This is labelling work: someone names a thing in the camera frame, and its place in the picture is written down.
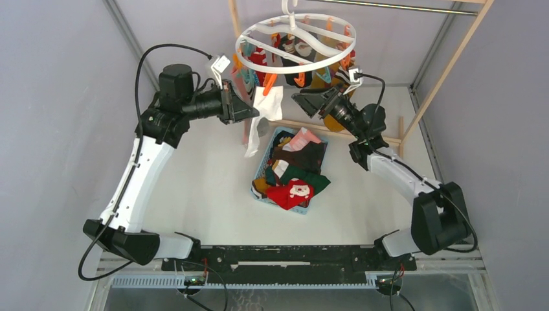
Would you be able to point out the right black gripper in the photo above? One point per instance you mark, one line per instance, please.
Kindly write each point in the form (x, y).
(313, 100)

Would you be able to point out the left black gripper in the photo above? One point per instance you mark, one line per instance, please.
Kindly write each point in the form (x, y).
(234, 108)

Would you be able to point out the grey beige striped sock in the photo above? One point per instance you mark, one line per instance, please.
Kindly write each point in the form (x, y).
(262, 127)

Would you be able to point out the red santa sock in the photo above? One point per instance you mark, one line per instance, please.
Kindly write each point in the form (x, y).
(290, 195)

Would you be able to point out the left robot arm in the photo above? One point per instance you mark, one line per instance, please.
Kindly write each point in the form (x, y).
(119, 229)

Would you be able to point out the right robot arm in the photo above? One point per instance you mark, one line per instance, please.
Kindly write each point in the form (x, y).
(439, 213)

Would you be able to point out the white round clip hanger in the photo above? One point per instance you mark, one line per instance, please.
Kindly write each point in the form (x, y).
(333, 38)

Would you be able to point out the pink patterned hanging sock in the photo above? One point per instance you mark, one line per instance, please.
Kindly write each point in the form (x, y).
(245, 87)

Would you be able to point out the dark brown sock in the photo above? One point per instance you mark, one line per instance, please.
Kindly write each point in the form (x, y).
(309, 158)

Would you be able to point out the red white hanging sock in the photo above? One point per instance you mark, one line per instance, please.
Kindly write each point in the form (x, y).
(258, 57)

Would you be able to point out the black patterned hanging sock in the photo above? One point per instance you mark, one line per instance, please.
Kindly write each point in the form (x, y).
(297, 47)

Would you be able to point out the blue plastic laundry basket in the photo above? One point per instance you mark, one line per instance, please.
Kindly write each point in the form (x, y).
(289, 140)

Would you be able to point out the dark green sock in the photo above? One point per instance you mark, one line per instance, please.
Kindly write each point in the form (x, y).
(285, 174)

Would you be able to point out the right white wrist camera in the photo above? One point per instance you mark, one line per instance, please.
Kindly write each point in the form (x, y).
(355, 79)

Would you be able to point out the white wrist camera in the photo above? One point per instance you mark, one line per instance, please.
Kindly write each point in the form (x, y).
(355, 79)
(216, 66)

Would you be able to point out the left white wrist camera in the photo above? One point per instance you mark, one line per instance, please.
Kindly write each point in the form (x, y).
(216, 66)

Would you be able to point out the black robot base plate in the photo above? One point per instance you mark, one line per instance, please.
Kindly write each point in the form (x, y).
(289, 265)

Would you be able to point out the wooden drying rack frame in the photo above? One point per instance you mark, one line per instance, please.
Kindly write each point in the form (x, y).
(473, 9)

